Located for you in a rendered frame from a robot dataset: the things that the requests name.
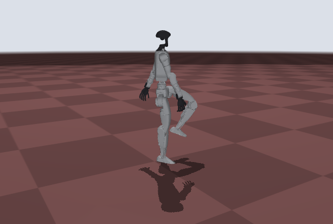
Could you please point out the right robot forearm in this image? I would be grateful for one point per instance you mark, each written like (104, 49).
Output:
(175, 85)

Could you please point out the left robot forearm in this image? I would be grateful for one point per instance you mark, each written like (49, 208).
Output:
(150, 79)

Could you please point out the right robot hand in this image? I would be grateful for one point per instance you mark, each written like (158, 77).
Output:
(181, 103)

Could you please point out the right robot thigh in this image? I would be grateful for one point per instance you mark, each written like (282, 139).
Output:
(165, 113)

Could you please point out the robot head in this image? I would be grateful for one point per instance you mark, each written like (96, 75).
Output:
(163, 35)

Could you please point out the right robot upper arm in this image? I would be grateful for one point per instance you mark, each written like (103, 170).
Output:
(163, 57)

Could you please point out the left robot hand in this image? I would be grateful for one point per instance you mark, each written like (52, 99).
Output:
(144, 92)

